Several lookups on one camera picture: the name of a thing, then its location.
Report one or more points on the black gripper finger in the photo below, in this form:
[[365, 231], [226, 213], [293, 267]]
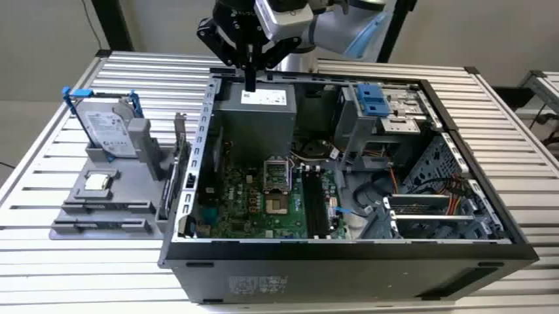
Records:
[[279, 52], [249, 72]]

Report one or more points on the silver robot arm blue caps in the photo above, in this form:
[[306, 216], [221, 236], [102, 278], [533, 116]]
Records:
[[331, 19]]

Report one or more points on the black RAM slot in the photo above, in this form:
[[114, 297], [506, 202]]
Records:
[[321, 202], [311, 202]]

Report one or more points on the grey power supply unit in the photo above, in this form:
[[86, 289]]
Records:
[[258, 131]]

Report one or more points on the blue plastic drive latch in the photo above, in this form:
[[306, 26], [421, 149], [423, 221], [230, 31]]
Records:
[[371, 98]]

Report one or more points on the round black speaker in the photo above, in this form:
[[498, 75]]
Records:
[[317, 147]]

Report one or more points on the grey metal drive cage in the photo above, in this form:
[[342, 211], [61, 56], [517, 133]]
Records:
[[358, 131]]

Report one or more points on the hard disk in blue carrier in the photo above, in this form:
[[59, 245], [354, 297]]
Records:
[[105, 131]]

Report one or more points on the CPU socket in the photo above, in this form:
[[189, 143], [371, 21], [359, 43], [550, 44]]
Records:
[[277, 204]]

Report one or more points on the green motherboard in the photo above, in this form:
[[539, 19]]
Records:
[[235, 209]]

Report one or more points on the grey plastic parts rack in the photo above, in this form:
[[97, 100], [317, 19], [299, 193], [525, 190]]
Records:
[[131, 193]]

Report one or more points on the silver CPU chip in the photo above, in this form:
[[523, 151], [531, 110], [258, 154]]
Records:
[[97, 182]]

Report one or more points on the grey metal disk bay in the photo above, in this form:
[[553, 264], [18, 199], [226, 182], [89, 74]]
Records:
[[437, 217]]

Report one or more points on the black PC case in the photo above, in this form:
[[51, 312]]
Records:
[[306, 278]]

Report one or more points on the black upright post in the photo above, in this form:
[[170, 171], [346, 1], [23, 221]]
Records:
[[115, 26], [393, 32]]

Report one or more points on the graphics card with metal bracket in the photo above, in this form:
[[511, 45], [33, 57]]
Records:
[[169, 196]]

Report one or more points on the aluminium frame side table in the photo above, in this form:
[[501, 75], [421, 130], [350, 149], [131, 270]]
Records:
[[542, 85]]

